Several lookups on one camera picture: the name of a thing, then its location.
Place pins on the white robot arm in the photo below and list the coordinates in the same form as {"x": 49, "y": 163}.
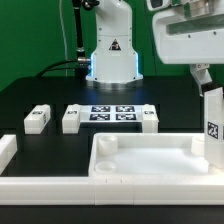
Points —
{"x": 114, "y": 63}

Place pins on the white U-shaped border fence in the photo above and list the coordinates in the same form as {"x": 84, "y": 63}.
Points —
{"x": 106, "y": 189}

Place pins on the white desk top tray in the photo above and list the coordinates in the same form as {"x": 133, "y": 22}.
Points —
{"x": 135, "y": 154}

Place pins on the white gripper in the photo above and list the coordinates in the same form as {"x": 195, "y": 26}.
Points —
{"x": 190, "y": 32}

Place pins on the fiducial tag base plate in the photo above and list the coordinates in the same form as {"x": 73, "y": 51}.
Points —
{"x": 111, "y": 113}

